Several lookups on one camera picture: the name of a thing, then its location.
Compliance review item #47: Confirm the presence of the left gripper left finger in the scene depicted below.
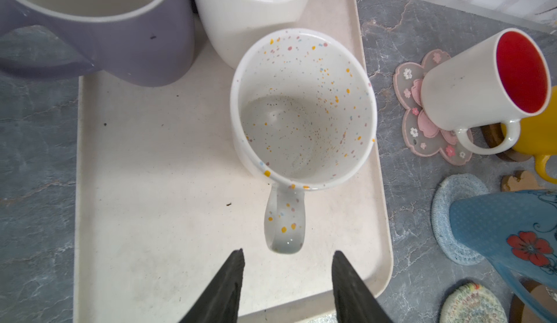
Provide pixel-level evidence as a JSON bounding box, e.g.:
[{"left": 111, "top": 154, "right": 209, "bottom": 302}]
[{"left": 180, "top": 249, "right": 245, "bottom": 323}]

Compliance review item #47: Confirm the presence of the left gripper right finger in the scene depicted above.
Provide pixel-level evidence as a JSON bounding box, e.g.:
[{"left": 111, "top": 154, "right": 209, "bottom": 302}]
[{"left": 332, "top": 250, "right": 393, "bottom": 323}]

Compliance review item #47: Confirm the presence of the multicolour woven round coaster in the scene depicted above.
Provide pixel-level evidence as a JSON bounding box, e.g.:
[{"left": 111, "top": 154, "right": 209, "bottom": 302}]
[{"left": 439, "top": 282, "right": 508, "bottom": 323}]

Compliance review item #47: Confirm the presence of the light blue woven coaster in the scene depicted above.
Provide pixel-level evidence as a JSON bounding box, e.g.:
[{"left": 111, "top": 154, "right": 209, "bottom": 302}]
[{"left": 431, "top": 174, "right": 489, "bottom": 266}]

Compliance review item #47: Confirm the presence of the blue patterned mug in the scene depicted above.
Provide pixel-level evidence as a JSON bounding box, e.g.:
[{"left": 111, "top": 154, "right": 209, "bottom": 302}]
[{"left": 450, "top": 190, "right": 556, "bottom": 322}]

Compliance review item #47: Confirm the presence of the pink flower silicone coaster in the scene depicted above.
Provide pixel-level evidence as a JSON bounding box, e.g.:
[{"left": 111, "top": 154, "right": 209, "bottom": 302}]
[{"left": 393, "top": 49, "right": 472, "bottom": 166}]

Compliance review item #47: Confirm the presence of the glossy brown round coaster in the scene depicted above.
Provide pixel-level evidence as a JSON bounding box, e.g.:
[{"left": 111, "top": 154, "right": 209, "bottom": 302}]
[{"left": 508, "top": 279, "right": 557, "bottom": 323}]

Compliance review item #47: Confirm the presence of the speckled white mug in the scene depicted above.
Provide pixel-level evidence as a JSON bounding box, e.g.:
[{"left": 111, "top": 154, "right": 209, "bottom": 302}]
[{"left": 230, "top": 28, "right": 377, "bottom": 254}]

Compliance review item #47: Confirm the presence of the brown paw cork coaster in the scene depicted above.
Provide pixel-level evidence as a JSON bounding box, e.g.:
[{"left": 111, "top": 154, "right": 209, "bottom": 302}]
[{"left": 500, "top": 171, "right": 543, "bottom": 192}]

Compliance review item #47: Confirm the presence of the yellow mug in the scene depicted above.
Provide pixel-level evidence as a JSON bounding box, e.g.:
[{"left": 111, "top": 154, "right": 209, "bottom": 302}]
[{"left": 503, "top": 86, "right": 556, "bottom": 185}]

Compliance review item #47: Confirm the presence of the white mug red inside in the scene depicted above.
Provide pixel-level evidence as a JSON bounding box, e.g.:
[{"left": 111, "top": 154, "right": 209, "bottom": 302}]
[{"left": 421, "top": 28, "right": 551, "bottom": 155}]

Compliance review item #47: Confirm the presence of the plain wooden round coaster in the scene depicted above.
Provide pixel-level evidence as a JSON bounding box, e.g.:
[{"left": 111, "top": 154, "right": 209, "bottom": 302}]
[{"left": 481, "top": 124, "right": 533, "bottom": 162}]

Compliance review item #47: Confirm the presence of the beige rectangular serving tray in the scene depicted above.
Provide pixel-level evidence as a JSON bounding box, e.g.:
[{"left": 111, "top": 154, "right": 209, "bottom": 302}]
[{"left": 73, "top": 26, "right": 393, "bottom": 322}]

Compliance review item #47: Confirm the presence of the white mug grey rim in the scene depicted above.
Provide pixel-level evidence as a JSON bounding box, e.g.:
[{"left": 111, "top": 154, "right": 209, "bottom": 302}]
[{"left": 1, "top": 0, "right": 195, "bottom": 87}]

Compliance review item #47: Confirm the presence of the plain white mug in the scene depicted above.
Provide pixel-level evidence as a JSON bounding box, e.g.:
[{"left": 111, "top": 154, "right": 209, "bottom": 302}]
[{"left": 194, "top": 0, "right": 309, "bottom": 68}]

